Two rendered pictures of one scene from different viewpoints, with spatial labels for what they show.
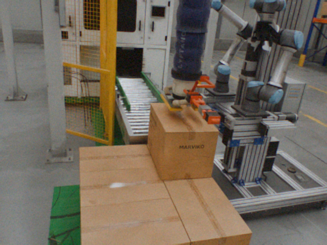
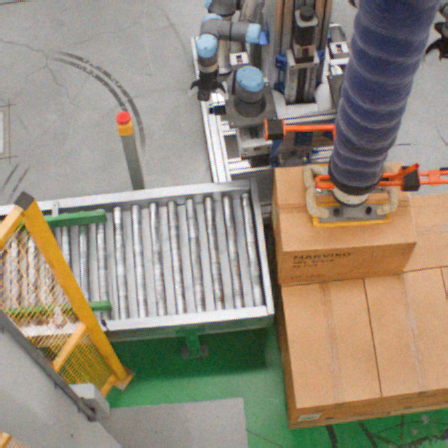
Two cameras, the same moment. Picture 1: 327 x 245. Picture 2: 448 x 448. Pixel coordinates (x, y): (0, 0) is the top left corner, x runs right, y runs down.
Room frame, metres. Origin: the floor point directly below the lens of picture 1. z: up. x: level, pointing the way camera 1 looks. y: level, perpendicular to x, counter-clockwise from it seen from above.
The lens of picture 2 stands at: (2.36, 1.45, 4.10)
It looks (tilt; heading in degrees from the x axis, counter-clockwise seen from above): 65 degrees down; 284
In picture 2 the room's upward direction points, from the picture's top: 3 degrees counter-clockwise
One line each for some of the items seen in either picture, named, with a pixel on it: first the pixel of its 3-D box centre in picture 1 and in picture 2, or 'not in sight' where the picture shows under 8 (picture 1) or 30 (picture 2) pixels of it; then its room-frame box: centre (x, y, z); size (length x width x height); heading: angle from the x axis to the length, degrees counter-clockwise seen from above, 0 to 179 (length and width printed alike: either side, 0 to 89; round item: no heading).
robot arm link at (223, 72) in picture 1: (223, 73); (248, 83); (2.70, -0.52, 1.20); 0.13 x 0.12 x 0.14; 4
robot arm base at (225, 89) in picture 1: (221, 85); (250, 97); (2.69, -0.52, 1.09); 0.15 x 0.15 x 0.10
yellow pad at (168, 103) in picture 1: (170, 100); (352, 212); (2.17, -0.05, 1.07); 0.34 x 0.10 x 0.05; 14
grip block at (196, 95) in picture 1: (194, 98); (409, 178); (1.95, -0.20, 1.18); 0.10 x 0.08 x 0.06; 104
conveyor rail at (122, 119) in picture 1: (116, 102); (26, 337); (3.56, 0.62, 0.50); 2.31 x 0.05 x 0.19; 17
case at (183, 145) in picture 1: (179, 138); (341, 223); (2.19, -0.15, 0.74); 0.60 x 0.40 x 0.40; 15
